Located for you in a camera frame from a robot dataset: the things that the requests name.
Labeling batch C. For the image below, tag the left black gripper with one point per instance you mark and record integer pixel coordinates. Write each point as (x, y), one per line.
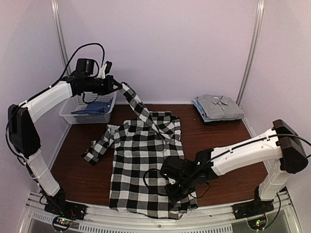
(110, 80)

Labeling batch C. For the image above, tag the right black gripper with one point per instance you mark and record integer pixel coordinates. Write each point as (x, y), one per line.
(173, 196)

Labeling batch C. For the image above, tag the black white plaid shirt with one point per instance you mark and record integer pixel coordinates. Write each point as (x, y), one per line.
(140, 147)

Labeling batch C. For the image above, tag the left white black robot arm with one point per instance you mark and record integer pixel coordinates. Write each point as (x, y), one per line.
(21, 130)

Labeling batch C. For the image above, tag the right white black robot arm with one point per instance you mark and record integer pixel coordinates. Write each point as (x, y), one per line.
(280, 144)

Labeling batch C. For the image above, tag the blue patterned shirt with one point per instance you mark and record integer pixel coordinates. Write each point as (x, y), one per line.
(95, 108)

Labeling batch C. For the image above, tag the white plastic mesh basket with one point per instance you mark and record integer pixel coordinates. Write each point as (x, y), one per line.
(80, 103)

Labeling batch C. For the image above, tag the folded light blue shirt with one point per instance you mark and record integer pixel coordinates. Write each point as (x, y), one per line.
(200, 111)

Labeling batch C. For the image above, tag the right small circuit board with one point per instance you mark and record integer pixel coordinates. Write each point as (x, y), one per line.
(257, 224)

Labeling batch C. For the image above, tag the small circuit board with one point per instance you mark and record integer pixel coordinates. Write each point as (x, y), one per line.
(61, 223)
(257, 224)

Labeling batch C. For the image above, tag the folded grey collared shirt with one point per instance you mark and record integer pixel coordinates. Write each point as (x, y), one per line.
(220, 107)

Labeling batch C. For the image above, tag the left small circuit board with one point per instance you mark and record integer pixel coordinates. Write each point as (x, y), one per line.
(61, 223)

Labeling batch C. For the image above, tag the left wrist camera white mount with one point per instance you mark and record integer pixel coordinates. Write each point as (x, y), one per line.
(104, 70)

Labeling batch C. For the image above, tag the left aluminium frame post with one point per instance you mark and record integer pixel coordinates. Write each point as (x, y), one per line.
(60, 36)

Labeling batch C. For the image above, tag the aluminium frame post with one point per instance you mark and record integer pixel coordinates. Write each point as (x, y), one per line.
(60, 36)
(259, 15)

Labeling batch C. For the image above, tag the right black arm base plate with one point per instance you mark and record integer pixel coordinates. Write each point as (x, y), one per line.
(252, 208)

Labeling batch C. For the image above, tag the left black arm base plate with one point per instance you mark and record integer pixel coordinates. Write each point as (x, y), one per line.
(67, 209)

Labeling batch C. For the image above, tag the right aluminium frame post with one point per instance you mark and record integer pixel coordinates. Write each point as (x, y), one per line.
(259, 15)

